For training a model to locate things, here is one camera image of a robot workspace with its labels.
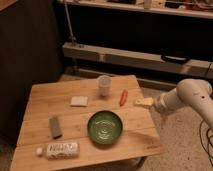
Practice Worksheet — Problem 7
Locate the green ceramic bowl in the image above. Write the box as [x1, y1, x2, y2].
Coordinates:
[87, 110, 123, 145]

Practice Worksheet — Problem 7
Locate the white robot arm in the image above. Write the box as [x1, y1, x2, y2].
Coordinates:
[134, 79, 213, 130]

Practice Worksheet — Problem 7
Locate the orange carrot toy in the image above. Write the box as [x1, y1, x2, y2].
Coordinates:
[119, 90, 128, 106]

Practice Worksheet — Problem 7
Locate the clear plastic cup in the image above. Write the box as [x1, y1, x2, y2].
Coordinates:
[98, 75, 111, 97]

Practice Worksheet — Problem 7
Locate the wooden shelf rack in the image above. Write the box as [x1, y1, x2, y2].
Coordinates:
[56, 0, 213, 82]

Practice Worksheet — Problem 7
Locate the white sponge block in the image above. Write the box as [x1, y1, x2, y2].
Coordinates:
[70, 96, 88, 107]

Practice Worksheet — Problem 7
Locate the wooden table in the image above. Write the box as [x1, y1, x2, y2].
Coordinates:
[10, 75, 162, 171]

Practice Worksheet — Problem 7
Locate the grey rectangular block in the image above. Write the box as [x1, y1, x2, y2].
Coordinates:
[49, 117, 62, 139]

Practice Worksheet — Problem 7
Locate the metal stand pole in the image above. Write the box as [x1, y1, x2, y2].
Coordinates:
[63, 0, 76, 46]

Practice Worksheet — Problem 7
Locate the plastic water bottle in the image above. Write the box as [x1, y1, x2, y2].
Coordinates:
[35, 142, 79, 159]

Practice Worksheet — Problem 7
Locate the black handle on shelf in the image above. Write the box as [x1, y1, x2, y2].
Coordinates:
[161, 55, 190, 64]

